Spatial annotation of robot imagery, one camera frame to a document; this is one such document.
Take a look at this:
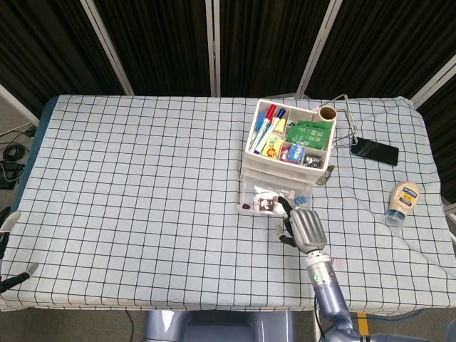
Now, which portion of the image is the clear plastic container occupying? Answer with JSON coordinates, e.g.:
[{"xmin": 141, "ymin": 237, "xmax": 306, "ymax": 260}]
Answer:
[{"xmin": 237, "ymin": 182, "xmax": 315, "ymax": 217}]

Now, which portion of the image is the blue printed packet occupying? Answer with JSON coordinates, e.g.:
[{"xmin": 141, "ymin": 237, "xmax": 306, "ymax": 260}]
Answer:
[{"xmin": 288, "ymin": 142, "xmax": 306, "ymax": 163}]

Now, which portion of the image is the coiled black floor cable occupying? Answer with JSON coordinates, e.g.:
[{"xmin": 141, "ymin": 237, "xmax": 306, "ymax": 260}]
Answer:
[{"xmin": 2, "ymin": 142, "xmax": 29, "ymax": 162}]

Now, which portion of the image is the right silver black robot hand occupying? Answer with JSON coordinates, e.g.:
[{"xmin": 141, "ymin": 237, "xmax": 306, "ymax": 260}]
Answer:
[{"xmin": 276, "ymin": 197, "xmax": 328, "ymax": 254}]

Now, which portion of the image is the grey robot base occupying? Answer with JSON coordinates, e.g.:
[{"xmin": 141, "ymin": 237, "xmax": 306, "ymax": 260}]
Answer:
[{"xmin": 142, "ymin": 309, "xmax": 296, "ymax": 342}]

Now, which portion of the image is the white metal table leg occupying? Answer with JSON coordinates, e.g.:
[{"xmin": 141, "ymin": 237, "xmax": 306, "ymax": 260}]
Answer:
[{"xmin": 312, "ymin": 308, "xmax": 322, "ymax": 342}]

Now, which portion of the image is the clear plastic bag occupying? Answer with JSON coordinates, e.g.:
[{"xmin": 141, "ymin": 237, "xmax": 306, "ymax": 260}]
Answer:
[{"xmin": 252, "ymin": 184, "xmax": 291, "ymax": 202}]

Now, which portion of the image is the yellow printed packet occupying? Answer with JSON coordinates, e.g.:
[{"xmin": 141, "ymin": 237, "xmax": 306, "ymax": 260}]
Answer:
[{"xmin": 262, "ymin": 133, "xmax": 285, "ymax": 158}]

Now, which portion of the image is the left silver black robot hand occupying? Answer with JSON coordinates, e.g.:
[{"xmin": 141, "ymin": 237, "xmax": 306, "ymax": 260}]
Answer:
[{"xmin": 0, "ymin": 206, "xmax": 40, "ymax": 295}]

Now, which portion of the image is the beige mayonnaise squeeze bottle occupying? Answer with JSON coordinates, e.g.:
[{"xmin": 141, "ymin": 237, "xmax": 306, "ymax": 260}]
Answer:
[{"xmin": 384, "ymin": 180, "xmax": 418, "ymax": 227}]

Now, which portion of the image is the black smartphone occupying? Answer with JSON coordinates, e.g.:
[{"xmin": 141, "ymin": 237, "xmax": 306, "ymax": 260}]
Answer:
[{"xmin": 349, "ymin": 136, "xmax": 400, "ymax": 167}]

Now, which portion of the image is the black power adapter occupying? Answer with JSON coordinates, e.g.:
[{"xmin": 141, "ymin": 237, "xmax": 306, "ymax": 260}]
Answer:
[{"xmin": 0, "ymin": 160, "xmax": 24, "ymax": 190}]

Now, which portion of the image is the red cap whiteboard marker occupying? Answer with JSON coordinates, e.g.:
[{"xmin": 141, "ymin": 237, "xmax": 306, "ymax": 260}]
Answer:
[{"xmin": 252, "ymin": 103, "xmax": 279, "ymax": 152}]

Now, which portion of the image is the blue cap whiteboard marker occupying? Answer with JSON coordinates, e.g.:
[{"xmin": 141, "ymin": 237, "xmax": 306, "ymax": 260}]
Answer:
[{"xmin": 255, "ymin": 108, "xmax": 286, "ymax": 155}]

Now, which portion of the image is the white drawer organizer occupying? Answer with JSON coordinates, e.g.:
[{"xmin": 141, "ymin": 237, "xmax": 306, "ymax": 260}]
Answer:
[{"xmin": 241, "ymin": 98, "xmax": 338, "ymax": 186}]

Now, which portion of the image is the thin black floor cable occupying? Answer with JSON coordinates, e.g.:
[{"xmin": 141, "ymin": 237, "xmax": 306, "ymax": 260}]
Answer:
[{"xmin": 124, "ymin": 311, "xmax": 135, "ymax": 342}]

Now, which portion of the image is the brown snack packet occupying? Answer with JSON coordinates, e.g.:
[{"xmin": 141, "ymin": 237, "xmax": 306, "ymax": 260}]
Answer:
[{"xmin": 254, "ymin": 195, "xmax": 281, "ymax": 213}]

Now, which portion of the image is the black folding screen white frame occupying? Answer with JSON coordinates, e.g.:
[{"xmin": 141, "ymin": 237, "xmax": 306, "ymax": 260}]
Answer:
[{"xmin": 0, "ymin": 0, "xmax": 456, "ymax": 124}]

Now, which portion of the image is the blue white checked tablecloth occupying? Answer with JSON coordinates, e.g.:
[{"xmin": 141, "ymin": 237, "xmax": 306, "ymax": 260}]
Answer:
[{"xmin": 0, "ymin": 93, "xmax": 456, "ymax": 316}]

